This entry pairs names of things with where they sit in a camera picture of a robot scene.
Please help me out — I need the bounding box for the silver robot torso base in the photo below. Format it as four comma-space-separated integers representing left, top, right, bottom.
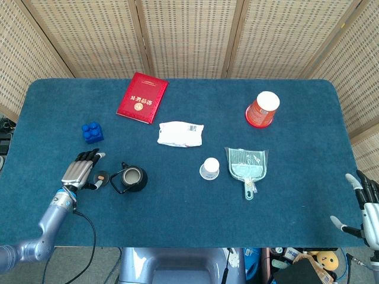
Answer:
118, 247, 247, 284

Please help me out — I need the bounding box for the white plastic wipes packet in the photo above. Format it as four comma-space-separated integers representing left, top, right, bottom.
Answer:
156, 121, 205, 148

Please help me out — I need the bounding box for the blue plastic package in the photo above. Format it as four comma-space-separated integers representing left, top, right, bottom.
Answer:
243, 247, 264, 282

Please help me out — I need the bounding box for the blue table cloth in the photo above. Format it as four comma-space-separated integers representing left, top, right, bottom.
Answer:
0, 78, 367, 249

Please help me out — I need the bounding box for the white printed paper cup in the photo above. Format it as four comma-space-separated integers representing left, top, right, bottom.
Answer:
199, 157, 220, 180

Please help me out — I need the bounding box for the black teapot with handle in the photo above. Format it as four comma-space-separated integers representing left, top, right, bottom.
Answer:
109, 162, 149, 195

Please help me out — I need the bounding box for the woven rattan folding screen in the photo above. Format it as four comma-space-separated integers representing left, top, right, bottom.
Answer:
0, 0, 379, 178

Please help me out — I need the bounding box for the orange paper tub red rim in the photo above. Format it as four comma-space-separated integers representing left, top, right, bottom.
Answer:
245, 91, 281, 128

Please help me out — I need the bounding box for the green dustpan in plastic bag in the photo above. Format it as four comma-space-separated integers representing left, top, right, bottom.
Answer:
224, 147, 269, 201

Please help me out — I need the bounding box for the black box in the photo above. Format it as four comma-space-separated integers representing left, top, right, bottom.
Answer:
272, 260, 319, 284

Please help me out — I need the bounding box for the blue toy building block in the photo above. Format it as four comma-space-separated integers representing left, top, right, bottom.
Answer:
81, 121, 105, 145

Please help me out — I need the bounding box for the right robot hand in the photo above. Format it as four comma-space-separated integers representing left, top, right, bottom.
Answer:
330, 169, 379, 248

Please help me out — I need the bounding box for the red certificate booklet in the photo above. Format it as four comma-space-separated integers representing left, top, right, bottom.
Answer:
116, 72, 169, 125

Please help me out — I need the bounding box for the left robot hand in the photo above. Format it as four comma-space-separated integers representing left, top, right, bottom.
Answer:
60, 148, 106, 191

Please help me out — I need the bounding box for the yellow plush toy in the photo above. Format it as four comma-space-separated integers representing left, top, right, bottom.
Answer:
314, 251, 340, 272

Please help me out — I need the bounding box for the black cable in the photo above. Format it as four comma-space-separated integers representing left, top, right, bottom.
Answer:
41, 209, 97, 284

